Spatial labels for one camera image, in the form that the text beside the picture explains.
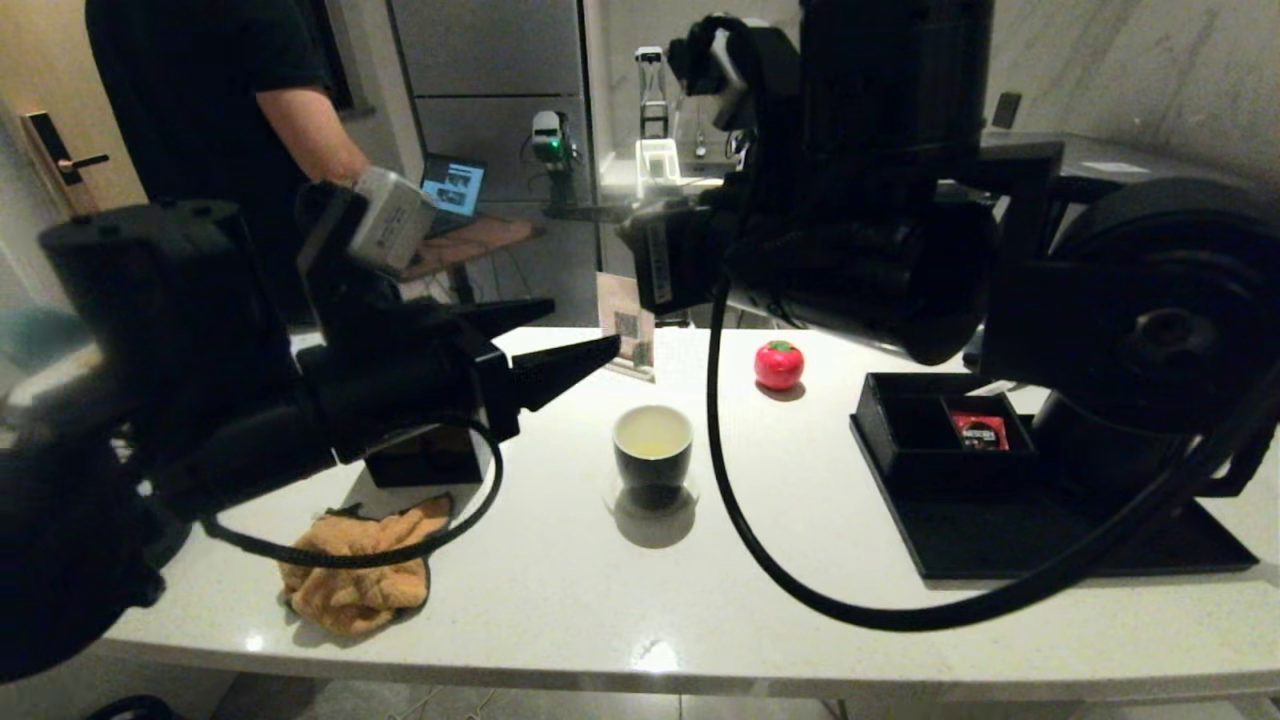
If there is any black electric kettle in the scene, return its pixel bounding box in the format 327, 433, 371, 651
1030, 390, 1280, 501

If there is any black tissue box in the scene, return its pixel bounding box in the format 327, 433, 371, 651
365, 325, 511, 489

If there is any brown wooden side table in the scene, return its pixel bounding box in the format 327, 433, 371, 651
400, 215, 546, 301

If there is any QR code sign stand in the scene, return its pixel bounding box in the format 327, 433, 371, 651
598, 273, 657, 385

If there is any black teleoperation stand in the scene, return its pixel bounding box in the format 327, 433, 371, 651
545, 45, 721, 331

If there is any black ceramic cup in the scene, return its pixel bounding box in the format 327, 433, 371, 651
612, 405, 694, 511

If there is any open laptop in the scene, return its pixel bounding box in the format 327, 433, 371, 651
420, 155, 489, 236

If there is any red tomato-shaped timer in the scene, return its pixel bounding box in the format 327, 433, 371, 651
753, 341, 805, 393

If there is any orange fluffy cloth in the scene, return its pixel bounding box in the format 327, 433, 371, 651
280, 493, 456, 635

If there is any silver refrigerator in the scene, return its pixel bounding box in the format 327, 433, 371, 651
388, 0, 601, 329

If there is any dark window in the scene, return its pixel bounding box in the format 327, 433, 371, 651
300, 0, 357, 113

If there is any black compartment organizer box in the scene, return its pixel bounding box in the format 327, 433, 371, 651
853, 373, 1037, 501

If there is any red coffee sachet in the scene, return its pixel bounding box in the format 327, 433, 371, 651
948, 411, 1007, 453

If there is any person in black shirt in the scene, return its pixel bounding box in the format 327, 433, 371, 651
85, 0, 373, 321

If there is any teal stool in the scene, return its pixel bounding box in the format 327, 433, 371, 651
0, 305, 63, 371

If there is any black serving tray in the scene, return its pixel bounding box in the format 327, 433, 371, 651
848, 415, 1257, 581

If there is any round black base part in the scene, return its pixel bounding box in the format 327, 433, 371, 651
88, 695, 173, 720

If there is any silver microwave oven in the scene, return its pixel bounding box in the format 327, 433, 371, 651
985, 130, 1251, 191

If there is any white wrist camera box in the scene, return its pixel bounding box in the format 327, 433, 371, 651
668, 12, 766, 136
348, 165, 438, 276

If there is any door lock with handle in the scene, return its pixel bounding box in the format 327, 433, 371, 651
22, 110, 113, 216

